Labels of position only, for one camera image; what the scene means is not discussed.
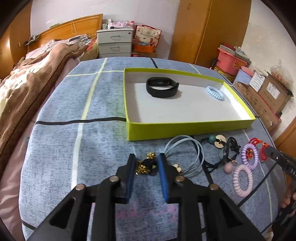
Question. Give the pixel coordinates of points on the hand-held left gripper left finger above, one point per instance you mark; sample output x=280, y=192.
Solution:
x=131, y=176

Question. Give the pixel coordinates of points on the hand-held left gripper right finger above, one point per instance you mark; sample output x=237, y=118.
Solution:
x=163, y=178

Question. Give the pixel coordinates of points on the pink floral box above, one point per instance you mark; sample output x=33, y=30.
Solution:
x=126, y=24

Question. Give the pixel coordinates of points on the long flat cardboard box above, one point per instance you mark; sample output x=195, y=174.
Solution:
x=256, y=102

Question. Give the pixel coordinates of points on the grey plastic drawer cabinet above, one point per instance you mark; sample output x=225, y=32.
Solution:
x=114, y=44

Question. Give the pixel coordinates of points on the red knot charm gold thread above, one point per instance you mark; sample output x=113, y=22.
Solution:
x=249, y=154

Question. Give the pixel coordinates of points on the black fitness band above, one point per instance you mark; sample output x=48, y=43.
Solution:
x=161, y=93

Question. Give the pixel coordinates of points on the white labelled box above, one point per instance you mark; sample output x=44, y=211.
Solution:
x=256, y=81

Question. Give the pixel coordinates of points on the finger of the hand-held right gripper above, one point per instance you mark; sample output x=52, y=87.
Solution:
x=274, y=155

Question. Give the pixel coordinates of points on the pink plastic bucket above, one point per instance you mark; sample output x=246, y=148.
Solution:
x=227, y=62

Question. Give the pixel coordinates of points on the clear plastic bag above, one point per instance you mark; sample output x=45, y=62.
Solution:
x=279, y=71

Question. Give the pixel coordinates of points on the grey stack of trays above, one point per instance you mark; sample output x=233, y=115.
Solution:
x=238, y=54

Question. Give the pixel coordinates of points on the wooden wardrobe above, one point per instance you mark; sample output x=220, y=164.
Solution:
x=196, y=30

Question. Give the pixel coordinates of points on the pink bed sheet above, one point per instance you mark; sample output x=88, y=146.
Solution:
x=9, y=197

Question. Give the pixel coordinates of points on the light blue box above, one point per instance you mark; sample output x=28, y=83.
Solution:
x=242, y=77

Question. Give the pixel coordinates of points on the orange box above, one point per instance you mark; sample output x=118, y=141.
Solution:
x=143, y=48

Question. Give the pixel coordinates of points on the brown fleece blanket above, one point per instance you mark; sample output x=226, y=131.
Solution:
x=27, y=88

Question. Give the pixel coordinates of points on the wooden bed headboard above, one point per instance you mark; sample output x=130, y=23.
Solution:
x=69, y=26

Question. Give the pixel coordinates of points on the small brown cardboard box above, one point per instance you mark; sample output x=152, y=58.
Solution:
x=148, y=54

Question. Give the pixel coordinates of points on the large open cardboard box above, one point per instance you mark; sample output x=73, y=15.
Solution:
x=275, y=95

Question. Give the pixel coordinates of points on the wooden door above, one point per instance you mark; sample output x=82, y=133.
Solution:
x=13, y=41

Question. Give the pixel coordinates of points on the tan pillow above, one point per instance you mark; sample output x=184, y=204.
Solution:
x=89, y=54

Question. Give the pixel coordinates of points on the yellow-green cardboard box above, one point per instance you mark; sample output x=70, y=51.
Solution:
x=185, y=131

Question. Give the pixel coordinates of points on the person's right hand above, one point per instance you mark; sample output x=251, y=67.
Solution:
x=286, y=197

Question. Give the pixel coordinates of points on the small toiletry bottles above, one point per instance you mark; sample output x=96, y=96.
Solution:
x=108, y=25

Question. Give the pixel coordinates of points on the red patterned gift bag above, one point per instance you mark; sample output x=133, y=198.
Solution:
x=148, y=34

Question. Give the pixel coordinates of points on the yellow black patterned tin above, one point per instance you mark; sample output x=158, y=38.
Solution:
x=222, y=73

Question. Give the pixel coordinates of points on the cola bottle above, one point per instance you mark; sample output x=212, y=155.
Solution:
x=134, y=55

